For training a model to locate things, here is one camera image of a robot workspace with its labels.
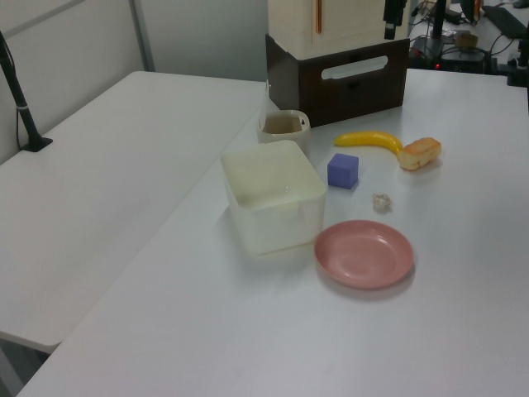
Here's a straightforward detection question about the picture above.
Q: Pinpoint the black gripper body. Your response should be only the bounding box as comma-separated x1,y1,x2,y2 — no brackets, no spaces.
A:
383,0,408,27

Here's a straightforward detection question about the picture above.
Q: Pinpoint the small white lidded trash can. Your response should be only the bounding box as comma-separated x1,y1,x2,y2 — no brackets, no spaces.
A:
256,79,312,160

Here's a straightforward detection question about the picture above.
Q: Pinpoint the black monitor stand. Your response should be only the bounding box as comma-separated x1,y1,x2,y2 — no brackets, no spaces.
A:
412,0,455,53

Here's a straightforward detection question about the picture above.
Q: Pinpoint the cream toy fridge cabinet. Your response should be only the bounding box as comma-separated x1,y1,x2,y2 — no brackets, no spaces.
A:
267,0,411,60

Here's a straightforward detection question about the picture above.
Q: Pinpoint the dark brown drawer cabinet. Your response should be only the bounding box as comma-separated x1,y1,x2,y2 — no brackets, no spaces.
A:
264,32,410,129

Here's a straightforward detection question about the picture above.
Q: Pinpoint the black device with red light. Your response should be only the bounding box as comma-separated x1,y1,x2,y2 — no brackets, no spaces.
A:
436,48,485,74

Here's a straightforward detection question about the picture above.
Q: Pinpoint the yellow toy banana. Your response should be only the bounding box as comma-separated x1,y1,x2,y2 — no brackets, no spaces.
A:
333,130,404,157

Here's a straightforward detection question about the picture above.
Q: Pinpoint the black keyboard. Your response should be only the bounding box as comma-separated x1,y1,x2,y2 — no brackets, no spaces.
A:
482,3,528,37

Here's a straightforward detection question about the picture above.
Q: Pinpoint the orange toy bread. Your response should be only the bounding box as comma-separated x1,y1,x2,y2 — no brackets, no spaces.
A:
397,137,442,171

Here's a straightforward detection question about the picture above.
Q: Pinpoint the black table clamp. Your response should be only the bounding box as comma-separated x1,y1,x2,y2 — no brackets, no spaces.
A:
504,35,529,88

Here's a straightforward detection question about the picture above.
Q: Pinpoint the purple cube block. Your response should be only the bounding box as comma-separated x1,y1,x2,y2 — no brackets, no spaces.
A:
326,152,360,190

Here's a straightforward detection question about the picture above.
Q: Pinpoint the crumpled white paper ball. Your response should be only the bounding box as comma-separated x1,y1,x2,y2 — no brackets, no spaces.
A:
371,192,393,214

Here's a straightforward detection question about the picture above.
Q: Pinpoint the cream plastic storage box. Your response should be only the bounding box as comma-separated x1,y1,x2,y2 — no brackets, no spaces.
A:
219,139,327,256

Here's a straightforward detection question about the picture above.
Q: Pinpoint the pink plastic plate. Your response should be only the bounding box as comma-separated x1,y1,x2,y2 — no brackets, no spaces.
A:
313,220,416,290

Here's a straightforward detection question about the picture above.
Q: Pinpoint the white drawer handle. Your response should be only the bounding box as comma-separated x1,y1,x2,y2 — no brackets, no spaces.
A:
321,54,391,81

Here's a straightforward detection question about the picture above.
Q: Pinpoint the grey metal partition post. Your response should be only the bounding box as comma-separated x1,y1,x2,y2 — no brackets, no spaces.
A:
128,0,157,74

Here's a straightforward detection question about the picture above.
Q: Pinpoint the black camera stand pole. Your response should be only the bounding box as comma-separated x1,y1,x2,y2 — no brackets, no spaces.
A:
0,29,55,154

